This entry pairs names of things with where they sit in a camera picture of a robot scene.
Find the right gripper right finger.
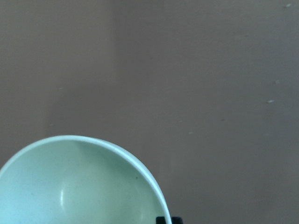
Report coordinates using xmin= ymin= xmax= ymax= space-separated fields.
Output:
xmin=171 ymin=217 xmax=183 ymax=224

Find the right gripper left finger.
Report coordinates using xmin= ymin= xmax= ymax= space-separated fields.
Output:
xmin=156 ymin=217 xmax=165 ymax=224

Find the green ceramic bowl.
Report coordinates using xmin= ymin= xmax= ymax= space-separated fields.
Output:
xmin=0 ymin=135 xmax=171 ymax=224

